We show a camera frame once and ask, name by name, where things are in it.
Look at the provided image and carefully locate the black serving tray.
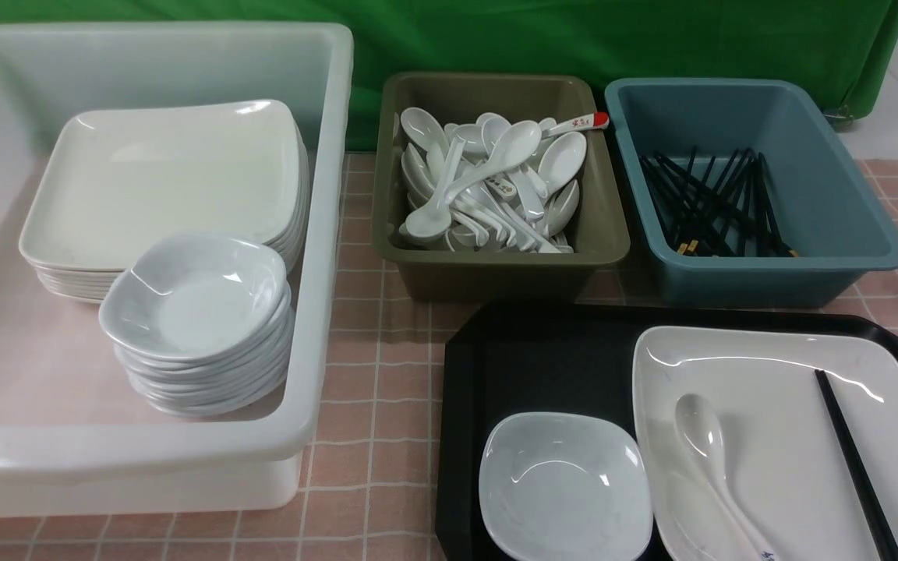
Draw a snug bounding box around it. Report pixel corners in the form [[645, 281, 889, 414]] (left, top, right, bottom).
[[433, 302, 898, 560]]

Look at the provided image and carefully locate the blue plastic bin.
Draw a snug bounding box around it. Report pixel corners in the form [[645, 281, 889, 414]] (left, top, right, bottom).
[[605, 78, 898, 308]]

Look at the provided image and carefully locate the small white square bowl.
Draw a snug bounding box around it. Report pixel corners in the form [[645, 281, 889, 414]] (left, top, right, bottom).
[[478, 411, 653, 560]]

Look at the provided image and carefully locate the large white square plate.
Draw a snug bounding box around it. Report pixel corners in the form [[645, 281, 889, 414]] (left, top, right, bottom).
[[633, 326, 898, 560]]

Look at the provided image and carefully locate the pink checkered tablecloth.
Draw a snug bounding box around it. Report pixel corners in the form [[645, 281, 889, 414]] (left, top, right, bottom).
[[0, 153, 898, 561]]

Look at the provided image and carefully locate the bundle of black chopsticks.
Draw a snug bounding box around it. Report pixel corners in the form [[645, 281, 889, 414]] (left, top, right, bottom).
[[638, 146, 800, 258]]

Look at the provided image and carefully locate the large white spoon on pile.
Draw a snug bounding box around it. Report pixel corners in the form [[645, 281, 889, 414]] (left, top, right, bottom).
[[404, 120, 543, 242]]

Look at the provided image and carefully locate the green backdrop cloth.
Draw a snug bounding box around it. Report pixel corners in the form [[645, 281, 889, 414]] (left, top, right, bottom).
[[0, 1, 898, 150]]

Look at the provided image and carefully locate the pile of white spoons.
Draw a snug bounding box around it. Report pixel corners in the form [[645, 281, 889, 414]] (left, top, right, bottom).
[[394, 107, 588, 253]]

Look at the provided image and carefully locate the stack of white bowls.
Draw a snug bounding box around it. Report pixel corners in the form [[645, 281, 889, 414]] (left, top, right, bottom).
[[97, 233, 295, 418]]

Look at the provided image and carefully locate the stack of white square plates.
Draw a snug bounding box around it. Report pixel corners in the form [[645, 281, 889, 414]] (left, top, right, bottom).
[[18, 99, 313, 303]]

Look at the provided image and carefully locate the large white plastic tub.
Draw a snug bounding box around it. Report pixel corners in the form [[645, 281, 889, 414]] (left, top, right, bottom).
[[0, 21, 353, 517]]

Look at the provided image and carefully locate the olive green plastic bin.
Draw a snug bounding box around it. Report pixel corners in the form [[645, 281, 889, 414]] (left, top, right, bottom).
[[372, 73, 631, 302]]

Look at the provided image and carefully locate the black chopstick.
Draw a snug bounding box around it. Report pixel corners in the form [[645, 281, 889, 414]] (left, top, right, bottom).
[[814, 369, 898, 560]]

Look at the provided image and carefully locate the white spoon blue print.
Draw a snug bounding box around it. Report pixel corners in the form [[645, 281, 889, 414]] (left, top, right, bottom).
[[673, 392, 778, 560]]

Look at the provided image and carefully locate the white spoon red handle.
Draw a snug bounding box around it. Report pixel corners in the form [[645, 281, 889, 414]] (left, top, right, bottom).
[[539, 111, 610, 139]]

